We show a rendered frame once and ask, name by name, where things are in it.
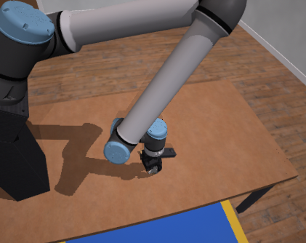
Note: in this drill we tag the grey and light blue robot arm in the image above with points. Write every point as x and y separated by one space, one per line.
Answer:
26 37

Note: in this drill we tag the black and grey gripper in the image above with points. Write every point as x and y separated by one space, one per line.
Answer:
150 163

